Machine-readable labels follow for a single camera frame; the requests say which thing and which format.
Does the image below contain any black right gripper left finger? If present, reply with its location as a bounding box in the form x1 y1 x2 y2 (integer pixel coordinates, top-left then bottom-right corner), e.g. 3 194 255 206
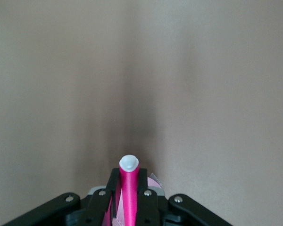
2 167 120 226

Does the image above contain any pink pen holder cup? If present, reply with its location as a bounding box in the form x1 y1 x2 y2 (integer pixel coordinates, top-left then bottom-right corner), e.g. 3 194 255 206
101 173 162 226

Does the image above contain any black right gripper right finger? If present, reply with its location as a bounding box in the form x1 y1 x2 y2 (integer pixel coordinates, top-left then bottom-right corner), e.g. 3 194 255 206
135 167 231 226

